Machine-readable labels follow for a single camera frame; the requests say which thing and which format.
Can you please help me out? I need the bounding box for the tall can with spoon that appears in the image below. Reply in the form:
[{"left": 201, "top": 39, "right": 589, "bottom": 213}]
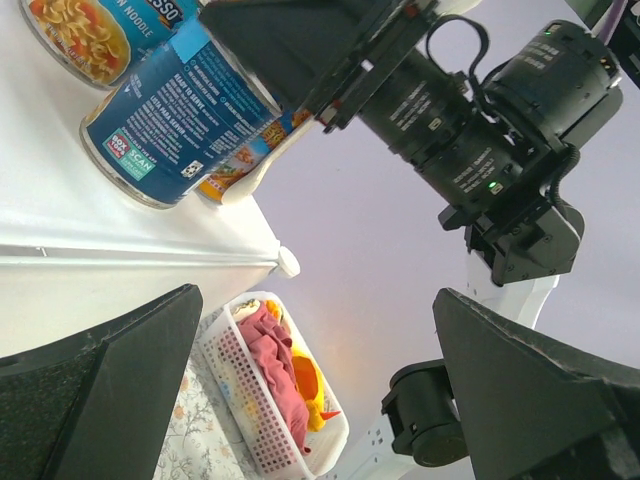
[{"left": 196, "top": 110, "right": 314, "bottom": 205}]

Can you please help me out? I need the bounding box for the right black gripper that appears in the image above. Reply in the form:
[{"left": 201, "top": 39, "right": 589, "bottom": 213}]
[{"left": 309, "top": 0, "right": 626, "bottom": 211}]

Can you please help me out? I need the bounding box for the blue can with clear lid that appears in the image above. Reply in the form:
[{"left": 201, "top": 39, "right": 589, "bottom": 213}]
[{"left": 19, "top": 0, "right": 203, "bottom": 90}]

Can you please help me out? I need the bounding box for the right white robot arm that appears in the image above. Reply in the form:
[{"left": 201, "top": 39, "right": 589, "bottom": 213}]
[{"left": 200, "top": 1, "right": 639, "bottom": 479}]

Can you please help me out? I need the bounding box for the white plastic cube cabinet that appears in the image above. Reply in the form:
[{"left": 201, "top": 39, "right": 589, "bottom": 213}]
[{"left": 1, "top": 1, "right": 300, "bottom": 356}]

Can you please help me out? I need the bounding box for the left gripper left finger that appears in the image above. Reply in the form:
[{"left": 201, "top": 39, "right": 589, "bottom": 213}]
[{"left": 1, "top": 284, "right": 203, "bottom": 479}]

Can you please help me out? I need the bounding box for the yellow cloth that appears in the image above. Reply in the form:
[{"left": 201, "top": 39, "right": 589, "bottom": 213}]
[{"left": 264, "top": 300, "right": 340, "bottom": 433}]

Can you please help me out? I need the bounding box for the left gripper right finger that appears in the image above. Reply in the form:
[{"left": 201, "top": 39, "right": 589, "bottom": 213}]
[{"left": 433, "top": 288, "right": 639, "bottom": 479}]

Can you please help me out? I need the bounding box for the white laundry basket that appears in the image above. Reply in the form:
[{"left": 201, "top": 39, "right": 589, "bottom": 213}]
[{"left": 196, "top": 291, "right": 349, "bottom": 479}]

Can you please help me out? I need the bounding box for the red cloth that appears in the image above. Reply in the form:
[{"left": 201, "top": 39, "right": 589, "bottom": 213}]
[{"left": 237, "top": 302, "right": 311, "bottom": 455}]

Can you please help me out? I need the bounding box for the blue can silver top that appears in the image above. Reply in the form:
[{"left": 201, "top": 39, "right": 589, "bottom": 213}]
[{"left": 80, "top": 17, "right": 282, "bottom": 210}]

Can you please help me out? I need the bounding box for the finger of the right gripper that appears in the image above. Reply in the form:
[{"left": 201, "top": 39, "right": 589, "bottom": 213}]
[{"left": 198, "top": 1, "right": 400, "bottom": 103}]

